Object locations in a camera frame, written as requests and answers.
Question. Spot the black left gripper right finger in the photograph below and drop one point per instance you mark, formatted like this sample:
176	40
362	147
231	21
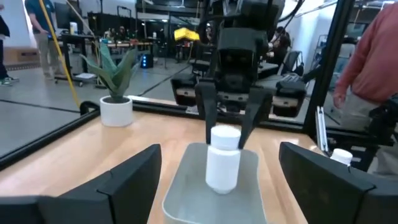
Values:
335	193

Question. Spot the white pill bottle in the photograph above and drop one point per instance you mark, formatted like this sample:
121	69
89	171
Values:
341	155
222	168

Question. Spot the person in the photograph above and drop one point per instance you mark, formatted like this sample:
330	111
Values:
281	40
38	18
3	31
373	62

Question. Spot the black work table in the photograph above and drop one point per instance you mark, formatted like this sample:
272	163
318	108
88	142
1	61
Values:
74	37

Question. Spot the green plant in white pot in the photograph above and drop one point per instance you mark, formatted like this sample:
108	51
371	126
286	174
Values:
116	112

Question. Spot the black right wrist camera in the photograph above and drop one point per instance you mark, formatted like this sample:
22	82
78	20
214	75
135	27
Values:
242	46

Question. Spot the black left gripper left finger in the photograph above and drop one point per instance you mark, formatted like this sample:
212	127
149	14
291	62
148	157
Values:
93	202

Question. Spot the black office chair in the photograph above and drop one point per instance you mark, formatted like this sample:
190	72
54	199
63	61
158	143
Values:
292	62

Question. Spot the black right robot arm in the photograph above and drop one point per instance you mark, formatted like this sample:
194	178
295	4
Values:
248	15

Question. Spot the white cylinder container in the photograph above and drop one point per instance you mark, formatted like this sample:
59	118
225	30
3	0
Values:
73	28

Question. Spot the tan wooden crate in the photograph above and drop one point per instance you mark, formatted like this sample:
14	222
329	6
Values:
21	56

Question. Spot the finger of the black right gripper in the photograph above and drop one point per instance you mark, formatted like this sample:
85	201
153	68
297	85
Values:
259	105
207	109

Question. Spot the yellow box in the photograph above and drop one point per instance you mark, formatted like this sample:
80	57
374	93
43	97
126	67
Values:
186	34

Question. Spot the black aluminium rail frame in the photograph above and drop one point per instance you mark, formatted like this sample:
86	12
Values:
37	143

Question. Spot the computer with blue light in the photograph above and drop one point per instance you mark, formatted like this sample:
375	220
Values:
146	61

